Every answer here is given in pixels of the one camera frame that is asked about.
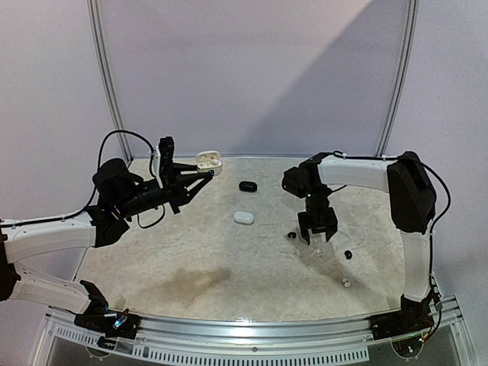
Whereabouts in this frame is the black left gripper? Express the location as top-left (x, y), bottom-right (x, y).
top-left (116, 162), bottom-right (211, 219)

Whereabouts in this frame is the white stem earbud charging case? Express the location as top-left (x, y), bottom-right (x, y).
top-left (196, 150), bottom-right (223, 176)

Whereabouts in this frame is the white oval earbud charging case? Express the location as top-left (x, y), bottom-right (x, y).
top-left (233, 211), bottom-right (255, 225)

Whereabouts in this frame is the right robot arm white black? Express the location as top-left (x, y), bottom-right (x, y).
top-left (281, 151), bottom-right (440, 345)

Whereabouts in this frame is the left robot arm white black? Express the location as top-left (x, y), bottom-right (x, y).
top-left (1, 158), bottom-right (222, 339)

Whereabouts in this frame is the black earbud charging case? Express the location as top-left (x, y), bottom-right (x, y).
top-left (239, 181), bottom-right (258, 193)

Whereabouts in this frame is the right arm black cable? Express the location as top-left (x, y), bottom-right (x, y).
top-left (331, 150), bottom-right (453, 306)

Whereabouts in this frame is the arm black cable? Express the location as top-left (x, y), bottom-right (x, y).
top-left (331, 150), bottom-right (453, 306)
top-left (0, 130), bottom-right (171, 230)

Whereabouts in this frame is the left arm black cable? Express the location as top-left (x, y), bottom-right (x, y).
top-left (0, 130), bottom-right (171, 230)

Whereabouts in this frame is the aluminium front rail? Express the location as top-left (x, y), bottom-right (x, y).
top-left (33, 297), bottom-right (477, 365)

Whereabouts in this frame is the left aluminium wall post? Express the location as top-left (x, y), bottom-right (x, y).
top-left (86, 0), bottom-right (134, 159)

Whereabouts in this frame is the aluminium wall post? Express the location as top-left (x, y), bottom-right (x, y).
top-left (375, 0), bottom-right (419, 156)
top-left (86, 0), bottom-right (134, 159)

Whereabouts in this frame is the right aluminium wall post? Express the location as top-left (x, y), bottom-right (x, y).
top-left (375, 0), bottom-right (419, 156)

